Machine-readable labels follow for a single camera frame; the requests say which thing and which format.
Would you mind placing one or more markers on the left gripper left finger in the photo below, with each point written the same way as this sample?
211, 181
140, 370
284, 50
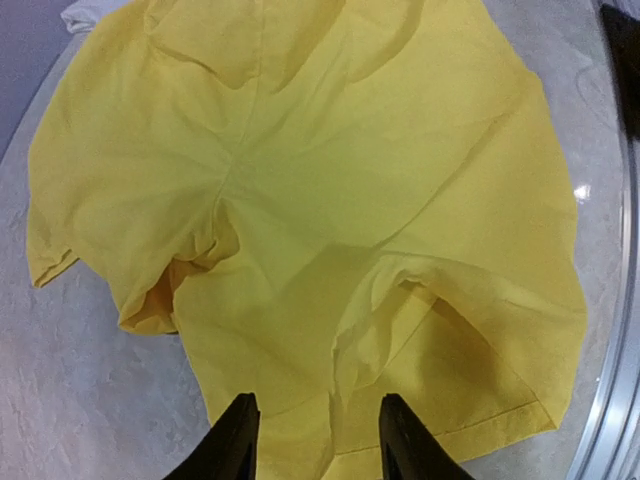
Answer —
229, 450

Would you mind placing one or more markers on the white t-shirt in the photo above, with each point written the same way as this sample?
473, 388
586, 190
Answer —
82, 16

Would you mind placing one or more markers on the yellow garment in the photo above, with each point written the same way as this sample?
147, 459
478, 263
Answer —
328, 201

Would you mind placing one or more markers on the front aluminium rail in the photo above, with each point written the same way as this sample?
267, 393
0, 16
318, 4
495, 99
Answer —
605, 448

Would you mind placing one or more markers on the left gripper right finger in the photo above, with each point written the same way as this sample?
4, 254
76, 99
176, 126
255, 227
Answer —
408, 450

